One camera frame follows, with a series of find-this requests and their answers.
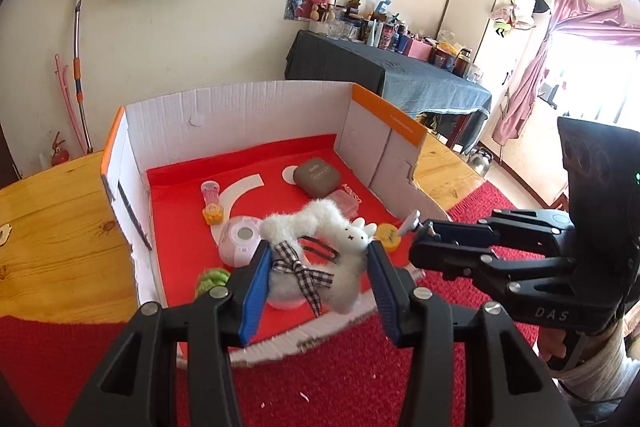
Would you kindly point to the grey eyeshadow case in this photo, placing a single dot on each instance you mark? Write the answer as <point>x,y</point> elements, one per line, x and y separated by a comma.
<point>317,178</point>

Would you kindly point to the green knitted scrunchie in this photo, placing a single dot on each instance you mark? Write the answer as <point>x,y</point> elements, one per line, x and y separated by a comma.
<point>209,279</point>

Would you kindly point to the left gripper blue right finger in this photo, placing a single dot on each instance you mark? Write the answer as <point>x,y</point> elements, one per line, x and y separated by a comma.
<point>387,290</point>

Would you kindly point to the pink rabbit plush toy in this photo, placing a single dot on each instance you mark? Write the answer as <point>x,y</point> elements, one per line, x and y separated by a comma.
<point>313,9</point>

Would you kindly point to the orange grey mop handle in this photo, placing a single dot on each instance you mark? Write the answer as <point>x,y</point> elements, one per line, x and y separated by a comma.
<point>78,77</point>

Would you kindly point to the pink yellow small charm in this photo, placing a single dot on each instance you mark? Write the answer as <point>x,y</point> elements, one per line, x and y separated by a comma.
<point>213,212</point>

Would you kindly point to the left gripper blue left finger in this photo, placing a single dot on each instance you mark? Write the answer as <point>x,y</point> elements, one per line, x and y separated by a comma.
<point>255,290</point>

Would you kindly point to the white fluffy bunny plush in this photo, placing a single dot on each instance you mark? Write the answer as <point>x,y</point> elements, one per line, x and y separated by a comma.
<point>326,252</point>

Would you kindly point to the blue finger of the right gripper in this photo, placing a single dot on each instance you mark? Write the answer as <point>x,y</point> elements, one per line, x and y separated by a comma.
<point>451,260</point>
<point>450,234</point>

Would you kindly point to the clear plastic earring box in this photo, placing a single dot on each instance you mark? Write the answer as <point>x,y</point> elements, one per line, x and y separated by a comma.
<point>347,203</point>

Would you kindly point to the white wardrobe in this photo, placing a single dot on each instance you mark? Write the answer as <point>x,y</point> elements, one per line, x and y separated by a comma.
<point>499,34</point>

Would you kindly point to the person's right hand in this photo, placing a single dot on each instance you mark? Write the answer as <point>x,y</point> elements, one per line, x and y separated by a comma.
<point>550,344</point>

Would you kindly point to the metal kettle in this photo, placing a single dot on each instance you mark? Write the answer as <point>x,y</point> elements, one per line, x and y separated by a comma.
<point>480,160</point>

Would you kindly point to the pink toy camera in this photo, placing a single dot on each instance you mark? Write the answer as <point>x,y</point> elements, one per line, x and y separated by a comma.
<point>239,240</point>

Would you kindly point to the dark cloth covered side table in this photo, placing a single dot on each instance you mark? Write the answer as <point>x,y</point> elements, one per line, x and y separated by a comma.
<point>413,86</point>

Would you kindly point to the orange white cardboard box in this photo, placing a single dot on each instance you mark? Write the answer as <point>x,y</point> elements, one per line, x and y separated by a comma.
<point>248,138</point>

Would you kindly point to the red knitted table cloth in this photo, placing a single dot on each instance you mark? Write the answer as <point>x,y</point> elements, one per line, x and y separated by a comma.
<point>355,378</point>

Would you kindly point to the yellow round lid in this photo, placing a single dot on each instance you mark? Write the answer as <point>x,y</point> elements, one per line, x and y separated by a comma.
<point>388,236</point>

